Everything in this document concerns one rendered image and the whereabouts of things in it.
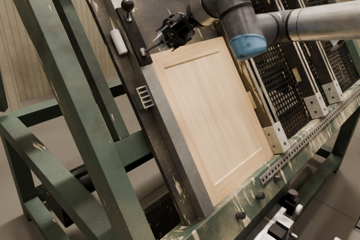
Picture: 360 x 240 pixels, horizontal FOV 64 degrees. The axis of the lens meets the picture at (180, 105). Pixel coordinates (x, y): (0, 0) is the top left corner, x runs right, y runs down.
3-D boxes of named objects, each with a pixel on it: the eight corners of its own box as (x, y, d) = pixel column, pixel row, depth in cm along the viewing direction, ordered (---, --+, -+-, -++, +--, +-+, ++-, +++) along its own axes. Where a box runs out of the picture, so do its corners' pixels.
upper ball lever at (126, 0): (124, 27, 93) (124, 10, 80) (120, 16, 93) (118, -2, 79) (135, 22, 93) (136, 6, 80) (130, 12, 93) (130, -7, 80)
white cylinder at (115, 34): (107, 33, 92) (118, 56, 92) (111, 29, 90) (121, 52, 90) (115, 32, 94) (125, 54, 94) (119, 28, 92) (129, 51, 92)
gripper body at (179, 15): (153, 31, 77) (180, 8, 68) (170, 17, 82) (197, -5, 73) (171, 53, 79) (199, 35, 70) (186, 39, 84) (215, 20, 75)
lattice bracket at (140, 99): (140, 111, 92) (144, 109, 90) (131, 91, 92) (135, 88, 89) (149, 107, 94) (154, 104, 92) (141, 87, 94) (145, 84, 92)
